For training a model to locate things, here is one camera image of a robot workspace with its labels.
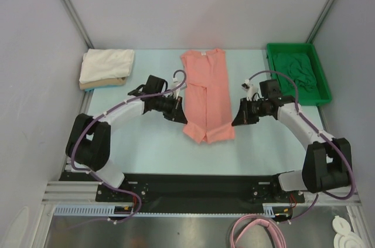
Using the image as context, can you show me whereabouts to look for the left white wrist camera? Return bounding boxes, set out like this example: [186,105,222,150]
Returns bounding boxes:
[171,77,186,99]

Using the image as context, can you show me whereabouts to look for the white folded t shirt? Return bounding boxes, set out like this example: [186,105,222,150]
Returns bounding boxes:
[79,49,135,84]

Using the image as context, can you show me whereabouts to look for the green plastic tray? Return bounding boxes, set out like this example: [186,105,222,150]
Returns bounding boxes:
[267,43,332,106]

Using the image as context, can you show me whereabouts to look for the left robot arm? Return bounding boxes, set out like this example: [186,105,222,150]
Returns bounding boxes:
[66,70,188,201]

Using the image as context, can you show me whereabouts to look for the white cable duct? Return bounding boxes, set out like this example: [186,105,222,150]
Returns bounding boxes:
[54,203,134,218]

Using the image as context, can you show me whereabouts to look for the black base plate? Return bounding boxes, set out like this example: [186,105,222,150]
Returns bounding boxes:
[58,172,305,214]

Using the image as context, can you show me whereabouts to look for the green t shirt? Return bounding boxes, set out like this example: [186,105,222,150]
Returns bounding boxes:
[273,53,317,94]

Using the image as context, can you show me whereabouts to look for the pink t shirt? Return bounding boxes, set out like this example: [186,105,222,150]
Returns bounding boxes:
[180,49,236,144]

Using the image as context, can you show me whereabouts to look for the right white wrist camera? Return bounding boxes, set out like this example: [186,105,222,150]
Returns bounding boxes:
[241,79,258,101]

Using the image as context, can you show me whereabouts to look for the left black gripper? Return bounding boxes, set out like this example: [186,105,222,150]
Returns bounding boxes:
[154,94,187,124]

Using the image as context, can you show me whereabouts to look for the aluminium frame rail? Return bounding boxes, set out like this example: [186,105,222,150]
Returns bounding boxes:
[42,181,361,206]

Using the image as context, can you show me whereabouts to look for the pink cable loop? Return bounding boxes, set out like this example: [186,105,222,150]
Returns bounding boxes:
[229,215,287,248]

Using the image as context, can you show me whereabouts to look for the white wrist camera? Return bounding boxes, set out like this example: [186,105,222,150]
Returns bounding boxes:
[241,79,258,101]
[171,77,186,99]

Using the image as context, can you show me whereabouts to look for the tan folded t shirt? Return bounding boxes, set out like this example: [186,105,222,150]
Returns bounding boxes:
[79,77,127,90]

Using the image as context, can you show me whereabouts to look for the white plastic discs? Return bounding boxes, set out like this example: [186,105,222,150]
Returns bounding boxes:
[332,216,366,248]

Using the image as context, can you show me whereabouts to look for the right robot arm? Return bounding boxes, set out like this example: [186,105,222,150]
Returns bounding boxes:
[232,80,353,202]

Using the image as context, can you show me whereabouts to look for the light blue folded t shirt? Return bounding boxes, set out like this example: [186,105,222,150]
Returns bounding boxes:
[84,85,122,92]

